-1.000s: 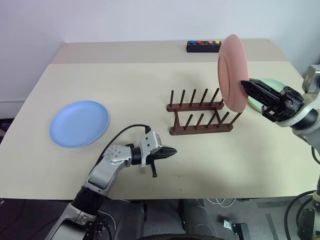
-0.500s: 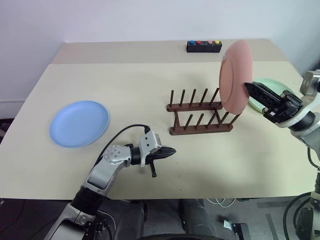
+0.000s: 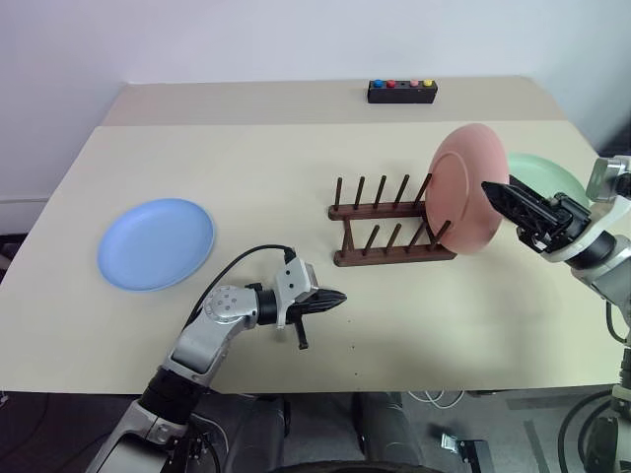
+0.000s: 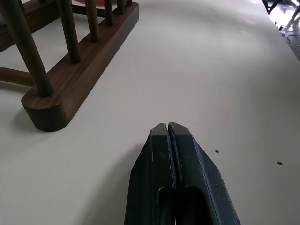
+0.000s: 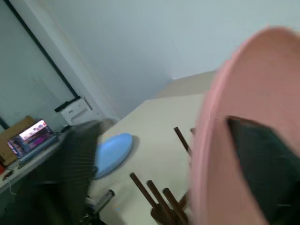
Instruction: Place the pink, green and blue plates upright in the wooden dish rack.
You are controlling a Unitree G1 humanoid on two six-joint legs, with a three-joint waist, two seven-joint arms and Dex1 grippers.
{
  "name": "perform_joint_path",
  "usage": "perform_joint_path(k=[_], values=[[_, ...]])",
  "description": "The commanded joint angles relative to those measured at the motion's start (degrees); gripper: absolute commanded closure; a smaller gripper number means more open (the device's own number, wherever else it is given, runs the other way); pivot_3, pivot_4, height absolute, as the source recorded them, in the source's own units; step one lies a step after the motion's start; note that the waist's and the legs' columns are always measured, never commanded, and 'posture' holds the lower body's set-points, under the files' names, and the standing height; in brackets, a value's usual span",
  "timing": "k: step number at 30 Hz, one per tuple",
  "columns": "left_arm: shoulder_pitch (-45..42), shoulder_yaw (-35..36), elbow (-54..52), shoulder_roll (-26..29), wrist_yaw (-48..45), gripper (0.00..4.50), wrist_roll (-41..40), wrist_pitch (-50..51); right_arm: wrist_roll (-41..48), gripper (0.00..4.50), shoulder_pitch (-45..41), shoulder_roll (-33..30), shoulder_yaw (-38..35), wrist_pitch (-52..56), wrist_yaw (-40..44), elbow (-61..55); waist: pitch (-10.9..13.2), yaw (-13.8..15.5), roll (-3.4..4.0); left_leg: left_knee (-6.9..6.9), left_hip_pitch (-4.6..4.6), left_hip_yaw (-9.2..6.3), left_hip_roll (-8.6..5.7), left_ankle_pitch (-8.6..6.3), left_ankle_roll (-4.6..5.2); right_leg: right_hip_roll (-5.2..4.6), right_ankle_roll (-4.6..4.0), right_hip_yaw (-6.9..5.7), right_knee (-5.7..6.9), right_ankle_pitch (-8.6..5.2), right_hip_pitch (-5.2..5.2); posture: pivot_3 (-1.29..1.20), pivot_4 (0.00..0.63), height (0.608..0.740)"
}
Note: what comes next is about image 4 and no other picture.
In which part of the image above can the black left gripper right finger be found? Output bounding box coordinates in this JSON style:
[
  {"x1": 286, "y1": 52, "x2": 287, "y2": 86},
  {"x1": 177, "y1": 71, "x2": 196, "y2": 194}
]
[{"x1": 167, "y1": 121, "x2": 242, "y2": 225}]

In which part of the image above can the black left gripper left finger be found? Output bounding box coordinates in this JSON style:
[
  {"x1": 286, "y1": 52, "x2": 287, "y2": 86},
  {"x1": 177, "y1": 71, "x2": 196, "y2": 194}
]
[{"x1": 123, "y1": 122, "x2": 177, "y2": 225}]

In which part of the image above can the dark wooden dish rack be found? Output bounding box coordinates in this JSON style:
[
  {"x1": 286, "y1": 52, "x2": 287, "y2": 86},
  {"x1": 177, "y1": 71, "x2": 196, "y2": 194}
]
[{"x1": 0, "y1": 0, "x2": 140, "y2": 132}]

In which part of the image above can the pink plate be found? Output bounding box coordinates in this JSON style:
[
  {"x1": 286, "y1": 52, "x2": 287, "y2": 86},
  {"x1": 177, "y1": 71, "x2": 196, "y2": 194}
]
[{"x1": 74, "y1": 0, "x2": 118, "y2": 6}]

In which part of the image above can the black folding stand frame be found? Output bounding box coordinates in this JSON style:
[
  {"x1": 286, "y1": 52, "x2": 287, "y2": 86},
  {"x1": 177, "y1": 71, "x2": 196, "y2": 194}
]
[{"x1": 261, "y1": 0, "x2": 300, "y2": 44}]

